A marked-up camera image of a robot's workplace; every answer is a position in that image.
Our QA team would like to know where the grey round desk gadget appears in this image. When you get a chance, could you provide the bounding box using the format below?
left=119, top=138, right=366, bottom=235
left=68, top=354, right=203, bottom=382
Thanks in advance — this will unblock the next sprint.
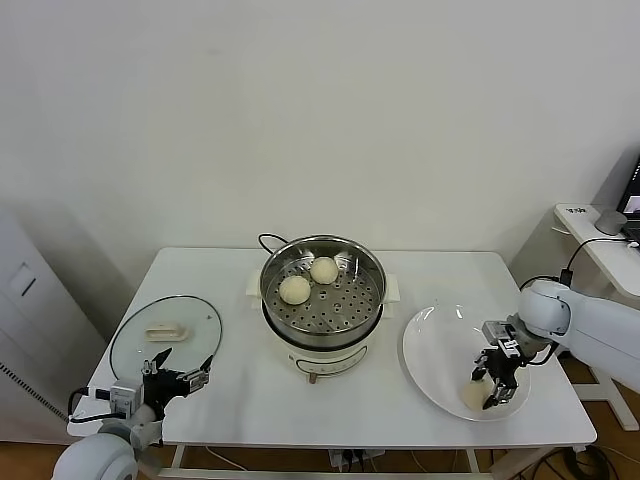
left=594, top=209, right=629, bottom=237

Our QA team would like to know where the white power strip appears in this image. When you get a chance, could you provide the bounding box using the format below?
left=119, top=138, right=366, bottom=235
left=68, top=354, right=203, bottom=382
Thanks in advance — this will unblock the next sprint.
left=328, top=449, right=386, bottom=474

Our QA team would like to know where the white steamed baozi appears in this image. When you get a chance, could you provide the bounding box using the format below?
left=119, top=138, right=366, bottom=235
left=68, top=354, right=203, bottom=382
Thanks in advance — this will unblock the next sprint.
left=309, top=256, right=339, bottom=285
left=278, top=275, right=311, bottom=305
left=459, top=380, right=494, bottom=409

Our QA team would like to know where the dark open laptop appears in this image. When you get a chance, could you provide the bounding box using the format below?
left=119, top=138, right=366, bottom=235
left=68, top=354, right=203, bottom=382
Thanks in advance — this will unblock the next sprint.
left=615, top=154, right=640, bottom=240

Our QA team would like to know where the cream electric cooking pot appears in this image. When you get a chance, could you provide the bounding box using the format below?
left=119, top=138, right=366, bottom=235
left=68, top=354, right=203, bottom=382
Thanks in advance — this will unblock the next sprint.
left=245, top=269, right=403, bottom=387

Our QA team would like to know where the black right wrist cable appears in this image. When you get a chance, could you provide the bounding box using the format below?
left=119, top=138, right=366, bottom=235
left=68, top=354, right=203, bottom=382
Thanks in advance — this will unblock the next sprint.
left=528, top=338, right=560, bottom=367

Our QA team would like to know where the grey metal cabinet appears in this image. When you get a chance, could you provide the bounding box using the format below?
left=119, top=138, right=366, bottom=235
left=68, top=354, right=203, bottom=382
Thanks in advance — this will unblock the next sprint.
left=0, top=204, right=109, bottom=446

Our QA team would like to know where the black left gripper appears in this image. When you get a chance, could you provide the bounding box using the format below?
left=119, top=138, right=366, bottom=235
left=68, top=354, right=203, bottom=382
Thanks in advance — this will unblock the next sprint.
left=141, top=347, right=215, bottom=416

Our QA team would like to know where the round glass pot lid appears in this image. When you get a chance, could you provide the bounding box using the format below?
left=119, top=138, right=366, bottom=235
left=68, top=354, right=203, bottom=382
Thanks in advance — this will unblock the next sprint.
left=109, top=295, right=224, bottom=390

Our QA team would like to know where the white side desk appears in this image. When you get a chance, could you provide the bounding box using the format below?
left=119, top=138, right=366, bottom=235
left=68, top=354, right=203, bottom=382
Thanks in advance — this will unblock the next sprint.
left=509, top=202, right=640, bottom=431

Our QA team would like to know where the black pot power cord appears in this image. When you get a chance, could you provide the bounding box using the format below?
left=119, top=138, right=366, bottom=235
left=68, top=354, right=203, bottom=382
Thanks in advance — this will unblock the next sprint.
left=257, top=232, right=292, bottom=256

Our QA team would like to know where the perforated steel steamer basket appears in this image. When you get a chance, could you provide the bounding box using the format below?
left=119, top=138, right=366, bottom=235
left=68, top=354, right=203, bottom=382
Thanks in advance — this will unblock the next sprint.
left=259, top=236, right=389, bottom=346

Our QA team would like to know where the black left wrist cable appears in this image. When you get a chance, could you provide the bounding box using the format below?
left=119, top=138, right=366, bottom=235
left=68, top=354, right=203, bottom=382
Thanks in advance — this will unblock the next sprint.
left=67, top=388, right=109, bottom=424

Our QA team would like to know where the white rectangular table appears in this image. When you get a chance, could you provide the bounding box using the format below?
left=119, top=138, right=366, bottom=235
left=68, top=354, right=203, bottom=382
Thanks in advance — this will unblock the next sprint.
left=67, top=247, right=599, bottom=480

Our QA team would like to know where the large white round plate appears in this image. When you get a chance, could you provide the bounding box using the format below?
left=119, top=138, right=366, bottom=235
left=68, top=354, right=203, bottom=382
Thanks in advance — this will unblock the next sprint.
left=402, top=303, right=534, bottom=424

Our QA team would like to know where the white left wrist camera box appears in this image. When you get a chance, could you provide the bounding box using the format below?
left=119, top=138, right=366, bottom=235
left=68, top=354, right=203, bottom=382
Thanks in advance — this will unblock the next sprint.
left=87, top=378, right=146, bottom=419

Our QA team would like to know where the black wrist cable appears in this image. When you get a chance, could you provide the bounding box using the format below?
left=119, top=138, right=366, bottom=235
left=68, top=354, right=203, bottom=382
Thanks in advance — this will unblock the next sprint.
left=528, top=338, right=560, bottom=367
left=67, top=388, right=109, bottom=424

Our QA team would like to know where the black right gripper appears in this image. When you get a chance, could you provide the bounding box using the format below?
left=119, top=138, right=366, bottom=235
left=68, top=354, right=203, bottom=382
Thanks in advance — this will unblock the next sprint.
left=470, top=344, right=524, bottom=411

